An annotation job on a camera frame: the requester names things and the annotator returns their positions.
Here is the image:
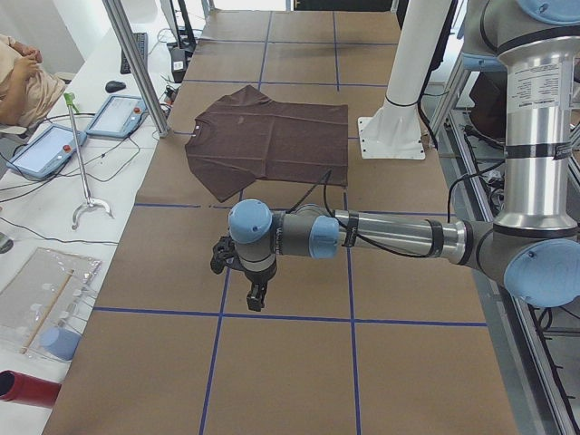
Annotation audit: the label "black keyboard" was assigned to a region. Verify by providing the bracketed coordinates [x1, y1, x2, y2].
[120, 32, 150, 75]

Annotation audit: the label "clear plastic bag sheet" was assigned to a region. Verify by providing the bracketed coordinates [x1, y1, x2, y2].
[1, 248, 102, 362]

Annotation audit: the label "metal reacher grabber tool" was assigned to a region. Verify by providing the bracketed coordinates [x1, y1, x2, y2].
[63, 92, 113, 230]

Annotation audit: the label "seated person beige shirt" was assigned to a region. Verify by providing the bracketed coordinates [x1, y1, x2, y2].
[1, 34, 66, 128]

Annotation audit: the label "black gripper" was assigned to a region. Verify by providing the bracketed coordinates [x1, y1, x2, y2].
[240, 257, 277, 311]

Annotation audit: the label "red cylinder tube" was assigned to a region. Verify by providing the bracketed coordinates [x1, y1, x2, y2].
[1, 371, 62, 408]

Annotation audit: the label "black computer mouse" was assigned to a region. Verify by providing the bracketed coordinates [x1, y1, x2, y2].
[105, 81, 127, 93]

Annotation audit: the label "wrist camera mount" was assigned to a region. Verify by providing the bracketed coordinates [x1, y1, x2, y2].
[210, 236, 243, 275]

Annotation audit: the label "blue teach pendant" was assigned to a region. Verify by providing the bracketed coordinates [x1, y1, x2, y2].
[85, 94, 148, 139]
[6, 124, 76, 179]

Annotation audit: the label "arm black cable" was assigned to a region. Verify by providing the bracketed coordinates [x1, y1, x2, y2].
[287, 168, 507, 259]

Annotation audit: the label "blue plastic cup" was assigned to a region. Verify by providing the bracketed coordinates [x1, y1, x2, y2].
[40, 326, 82, 361]

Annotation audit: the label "near blue teach pendant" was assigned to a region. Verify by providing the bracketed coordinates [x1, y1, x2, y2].
[6, 124, 76, 179]

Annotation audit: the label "dark brown t-shirt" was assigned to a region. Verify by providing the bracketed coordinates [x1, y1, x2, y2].
[185, 85, 348, 202]

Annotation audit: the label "aluminium side frame rack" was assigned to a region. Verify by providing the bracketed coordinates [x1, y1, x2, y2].
[430, 60, 579, 434]

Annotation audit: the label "far blue teach pendant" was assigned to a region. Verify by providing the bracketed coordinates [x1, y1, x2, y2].
[85, 94, 148, 139]

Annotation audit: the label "aluminium frame post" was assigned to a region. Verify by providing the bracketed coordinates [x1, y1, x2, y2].
[102, 0, 169, 138]

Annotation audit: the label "brown kraft paper cover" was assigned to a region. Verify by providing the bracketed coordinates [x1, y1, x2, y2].
[45, 12, 518, 434]

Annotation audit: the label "black box white label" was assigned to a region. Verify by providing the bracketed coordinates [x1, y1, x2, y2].
[169, 46, 191, 83]

